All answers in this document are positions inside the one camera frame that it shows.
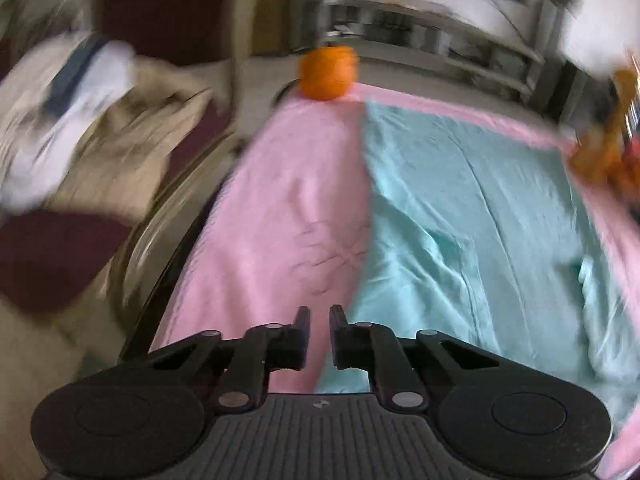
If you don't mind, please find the teal t-shirt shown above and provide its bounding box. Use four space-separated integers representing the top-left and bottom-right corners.
305 102 639 434

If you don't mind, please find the maroon banquet chair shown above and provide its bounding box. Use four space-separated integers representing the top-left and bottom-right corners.
1 0 254 342

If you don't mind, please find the white garment with blue collar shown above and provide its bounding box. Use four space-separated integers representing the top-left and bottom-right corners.
1 32 134 214

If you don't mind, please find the grey tv stand shelf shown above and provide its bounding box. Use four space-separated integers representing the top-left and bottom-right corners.
318 0 544 103

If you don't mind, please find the pink cartoon towel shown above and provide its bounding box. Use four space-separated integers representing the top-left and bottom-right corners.
153 84 639 479

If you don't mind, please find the beige jacket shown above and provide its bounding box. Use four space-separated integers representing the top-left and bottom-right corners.
44 56 212 223

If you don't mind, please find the bumpy orange citrus fruit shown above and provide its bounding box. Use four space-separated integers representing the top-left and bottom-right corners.
299 46 359 101

